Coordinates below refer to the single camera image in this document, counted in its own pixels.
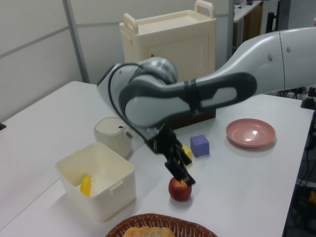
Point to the black object at table edge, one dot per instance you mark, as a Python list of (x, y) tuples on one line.
[(2, 126)]

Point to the dark brown wooden box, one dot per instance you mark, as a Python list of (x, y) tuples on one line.
[(197, 118)]

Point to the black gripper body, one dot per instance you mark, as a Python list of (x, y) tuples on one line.
[(163, 140)]

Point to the purple cube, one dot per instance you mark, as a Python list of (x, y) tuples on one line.
[(200, 145)]

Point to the brown wicker basket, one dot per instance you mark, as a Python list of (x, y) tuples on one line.
[(148, 221)]

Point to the black clamp mount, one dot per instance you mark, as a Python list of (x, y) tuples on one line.
[(309, 100)]

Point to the bread slice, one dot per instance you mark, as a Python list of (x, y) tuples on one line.
[(148, 232)]

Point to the red apple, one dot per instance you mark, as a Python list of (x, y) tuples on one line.
[(179, 192)]

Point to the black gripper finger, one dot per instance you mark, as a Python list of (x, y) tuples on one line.
[(181, 174), (184, 155)]

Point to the background desk with electronics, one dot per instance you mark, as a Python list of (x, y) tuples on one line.
[(291, 94)]

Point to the yellow cube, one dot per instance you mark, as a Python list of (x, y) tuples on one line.
[(188, 151)]

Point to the background white desk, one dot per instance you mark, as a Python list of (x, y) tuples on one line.
[(247, 10)]

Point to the white grey Franka robot arm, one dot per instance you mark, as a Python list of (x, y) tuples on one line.
[(172, 98)]

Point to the pink plate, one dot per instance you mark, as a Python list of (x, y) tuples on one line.
[(249, 133)]

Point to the open cream plastic container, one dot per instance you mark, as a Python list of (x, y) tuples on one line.
[(108, 200)]

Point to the grey partition post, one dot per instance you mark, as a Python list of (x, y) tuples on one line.
[(77, 42)]

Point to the yellow banana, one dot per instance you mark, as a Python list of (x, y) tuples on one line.
[(86, 186)]

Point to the small cream lidded bin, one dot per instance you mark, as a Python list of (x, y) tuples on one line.
[(108, 138)]

